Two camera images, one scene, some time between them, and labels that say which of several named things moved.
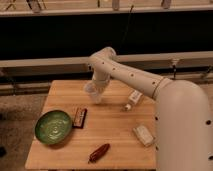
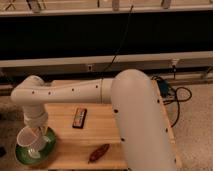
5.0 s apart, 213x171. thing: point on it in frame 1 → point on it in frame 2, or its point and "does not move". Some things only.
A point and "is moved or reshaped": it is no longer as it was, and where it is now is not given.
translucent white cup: x=94 y=88 is moved or reshaped
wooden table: x=120 y=133 does not move
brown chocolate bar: x=79 y=115 does not move
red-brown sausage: x=98 y=153 does not move
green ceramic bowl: x=53 y=127 → x=39 y=151
